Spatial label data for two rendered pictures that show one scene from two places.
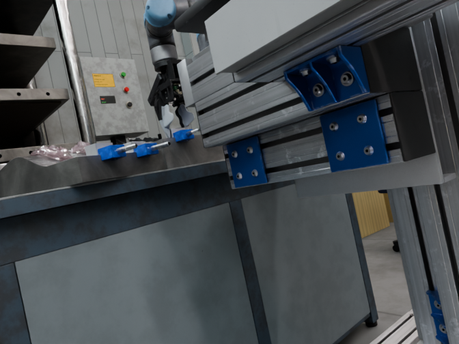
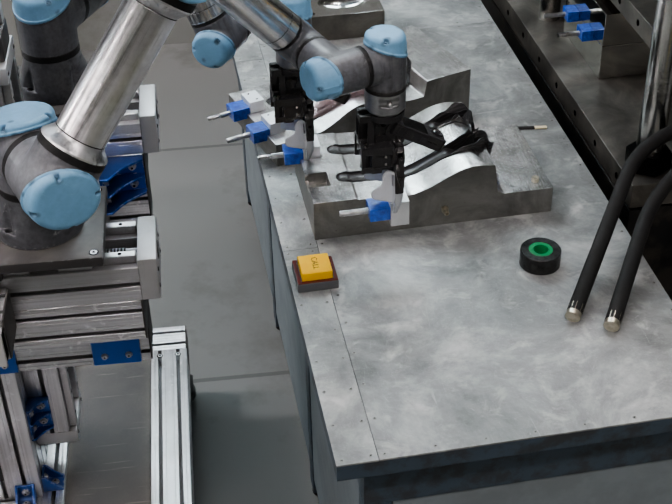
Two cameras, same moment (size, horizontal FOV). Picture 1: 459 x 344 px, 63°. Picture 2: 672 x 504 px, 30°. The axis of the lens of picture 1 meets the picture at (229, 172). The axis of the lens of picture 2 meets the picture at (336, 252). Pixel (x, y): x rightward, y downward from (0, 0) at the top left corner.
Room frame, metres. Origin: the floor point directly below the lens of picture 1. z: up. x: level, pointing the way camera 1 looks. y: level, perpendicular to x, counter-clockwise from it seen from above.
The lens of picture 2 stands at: (2.34, -1.75, 2.30)
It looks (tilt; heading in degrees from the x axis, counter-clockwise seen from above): 37 degrees down; 122
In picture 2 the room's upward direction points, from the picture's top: 1 degrees counter-clockwise
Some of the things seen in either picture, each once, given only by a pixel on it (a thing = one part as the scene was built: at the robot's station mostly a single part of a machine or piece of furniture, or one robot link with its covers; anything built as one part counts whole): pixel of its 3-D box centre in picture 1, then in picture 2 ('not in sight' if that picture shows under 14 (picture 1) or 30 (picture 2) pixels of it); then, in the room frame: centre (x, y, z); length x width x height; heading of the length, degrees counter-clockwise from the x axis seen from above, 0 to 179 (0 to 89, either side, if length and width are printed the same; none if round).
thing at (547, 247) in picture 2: not in sight; (540, 256); (1.63, 0.13, 0.82); 0.08 x 0.08 x 0.04
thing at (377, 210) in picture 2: not in sight; (373, 209); (1.34, -0.04, 0.93); 0.13 x 0.05 x 0.05; 42
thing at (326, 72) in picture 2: not in sight; (331, 70); (1.30, -0.10, 1.25); 0.11 x 0.11 x 0.08; 61
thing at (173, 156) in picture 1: (157, 156); (420, 164); (1.30, 0.23, 0.87); 0.50 x 0.26 x 0.14; 42
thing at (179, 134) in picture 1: (185, 134); (288, 154); (1.06, 0.10, 0.89); 0.13 x 0.05 x 0.05; 41
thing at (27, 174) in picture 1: (60, 171); (349, 91); (1.00, 0.45, 0.85); 0.50 x 0.26 x 0.11; 59
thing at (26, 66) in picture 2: not in sight; (53, 65); (0.64, -0.11, 1.09); 0.15 x 0.15 x 0.10
